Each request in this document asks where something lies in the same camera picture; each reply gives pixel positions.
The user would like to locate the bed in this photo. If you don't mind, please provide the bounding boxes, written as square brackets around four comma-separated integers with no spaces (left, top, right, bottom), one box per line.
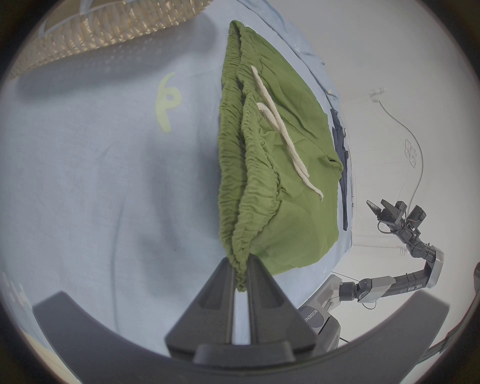
[0,0,426,361]

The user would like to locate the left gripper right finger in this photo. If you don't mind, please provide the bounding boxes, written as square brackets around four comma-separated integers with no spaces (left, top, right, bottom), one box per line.
[246,256,319,358]

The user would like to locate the green shorts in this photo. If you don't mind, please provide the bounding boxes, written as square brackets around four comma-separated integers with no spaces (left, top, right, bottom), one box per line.
[217,19,345,292]

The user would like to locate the dark blue garment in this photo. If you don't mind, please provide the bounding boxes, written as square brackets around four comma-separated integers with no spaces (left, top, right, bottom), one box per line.
[330,109,350,231]

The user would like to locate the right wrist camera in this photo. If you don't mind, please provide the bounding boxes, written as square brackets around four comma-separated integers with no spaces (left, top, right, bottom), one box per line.
[409,205,427,226]

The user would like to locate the round woven basket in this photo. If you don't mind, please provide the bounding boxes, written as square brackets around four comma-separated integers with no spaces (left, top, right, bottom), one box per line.
[7,0,222,81]

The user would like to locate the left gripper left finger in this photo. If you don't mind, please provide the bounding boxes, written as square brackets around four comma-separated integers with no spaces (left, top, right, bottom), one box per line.
[165,258,238,358]

